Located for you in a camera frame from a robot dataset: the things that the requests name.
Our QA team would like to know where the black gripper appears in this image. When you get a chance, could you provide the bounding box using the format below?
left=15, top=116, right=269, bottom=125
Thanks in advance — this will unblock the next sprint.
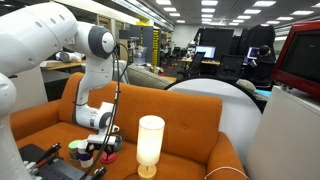
left=99, top=143, right=117, bottom=157

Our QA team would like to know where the teal cup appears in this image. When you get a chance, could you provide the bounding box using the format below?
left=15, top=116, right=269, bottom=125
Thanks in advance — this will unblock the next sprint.
left=111, top=134, right=124, bottom=153

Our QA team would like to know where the white and blue coffee cup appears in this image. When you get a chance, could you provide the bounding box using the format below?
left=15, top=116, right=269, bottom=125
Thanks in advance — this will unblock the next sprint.
left=77, top=139, right=95, bottom=169

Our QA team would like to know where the cup with green lid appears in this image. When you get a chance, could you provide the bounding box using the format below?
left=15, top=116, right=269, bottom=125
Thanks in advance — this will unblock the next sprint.
left=67, top=139, right=83, bottom=163

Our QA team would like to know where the pink round lid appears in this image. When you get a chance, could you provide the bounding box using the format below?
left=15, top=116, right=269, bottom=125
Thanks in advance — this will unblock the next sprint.
left=99, top=151, right=118, bottom=165

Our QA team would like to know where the white lamp with wooden base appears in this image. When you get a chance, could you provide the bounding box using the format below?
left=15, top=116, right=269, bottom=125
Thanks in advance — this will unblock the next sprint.
left=135, top=114, right=166, bottom=180

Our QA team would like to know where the black perforated robot table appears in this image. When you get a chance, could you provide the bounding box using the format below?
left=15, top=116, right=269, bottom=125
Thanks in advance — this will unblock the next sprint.
left=18, top=143, right=108, bottom=180

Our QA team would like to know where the grey fabric sofa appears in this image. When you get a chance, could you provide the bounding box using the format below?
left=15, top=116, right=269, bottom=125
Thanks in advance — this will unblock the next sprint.
left=125, top=63, right=174, bottom=90

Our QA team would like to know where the orange fabric sofa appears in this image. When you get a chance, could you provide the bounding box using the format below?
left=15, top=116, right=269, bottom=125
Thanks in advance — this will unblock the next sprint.
left=9, top=72, right=248, bottom=180

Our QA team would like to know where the black office chair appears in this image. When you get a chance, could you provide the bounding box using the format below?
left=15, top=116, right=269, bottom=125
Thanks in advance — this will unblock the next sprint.
left=184, top=51, right=206, bottom=80
left=216, top=54, right=246, bottom=81

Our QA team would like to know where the white round disc black rim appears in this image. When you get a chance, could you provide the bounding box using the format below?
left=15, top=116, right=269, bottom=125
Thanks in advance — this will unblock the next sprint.
left=164, top=77, right=264, bottom=168

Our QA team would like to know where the lit computer monitor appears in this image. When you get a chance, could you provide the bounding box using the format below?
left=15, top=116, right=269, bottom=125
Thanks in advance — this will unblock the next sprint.
left=194, top=45, right=217, bottom=60
left=247, top=46, right=261, bottom=60

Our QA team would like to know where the white upright panel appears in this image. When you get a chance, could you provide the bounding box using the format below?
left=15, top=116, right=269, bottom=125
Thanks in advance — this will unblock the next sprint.
left=244, top=85, right=320, bottom=180

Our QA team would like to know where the red framed monitor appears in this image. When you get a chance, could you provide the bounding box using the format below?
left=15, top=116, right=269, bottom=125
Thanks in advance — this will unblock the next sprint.
left=270, top=20, right=320, bottom=101

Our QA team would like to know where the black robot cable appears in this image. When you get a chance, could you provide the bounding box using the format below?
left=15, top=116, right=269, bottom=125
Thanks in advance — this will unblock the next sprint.
left=81, top=42, right=130, bottom=180

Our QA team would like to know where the silver aluminium bracket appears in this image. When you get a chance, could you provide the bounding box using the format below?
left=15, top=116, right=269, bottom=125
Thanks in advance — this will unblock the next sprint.
left=22, top=160, right=44, bottom=180

